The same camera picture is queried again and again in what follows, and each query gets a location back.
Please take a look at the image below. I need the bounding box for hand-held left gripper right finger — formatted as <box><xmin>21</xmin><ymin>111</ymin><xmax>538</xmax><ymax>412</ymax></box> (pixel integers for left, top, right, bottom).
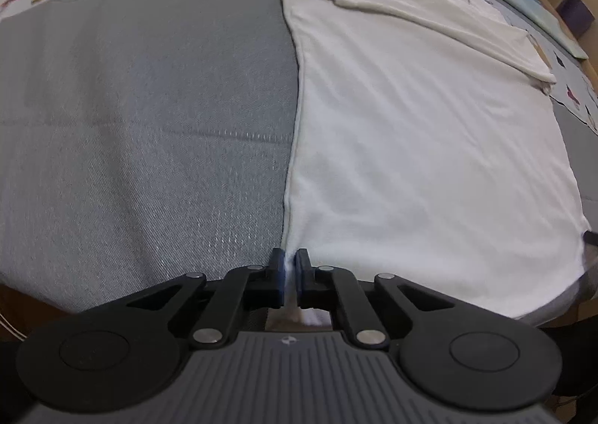
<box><xmin>295</xmin><ymin>249</ymin><xmax>472</xmax><ymax>350</ymax></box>

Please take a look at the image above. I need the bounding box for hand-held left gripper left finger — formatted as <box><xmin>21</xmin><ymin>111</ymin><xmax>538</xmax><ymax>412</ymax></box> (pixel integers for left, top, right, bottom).
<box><xmin>100</xmin><ymin>248</ymin><xmax>287</xmax><ymax>350</ymax></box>

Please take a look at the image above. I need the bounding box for white t-shirt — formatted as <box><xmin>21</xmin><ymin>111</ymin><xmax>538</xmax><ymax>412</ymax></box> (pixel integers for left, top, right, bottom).
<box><xmin>279</xmin><ymin>0</ymin><xmax>592</xmax><ymax>326</ymax></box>

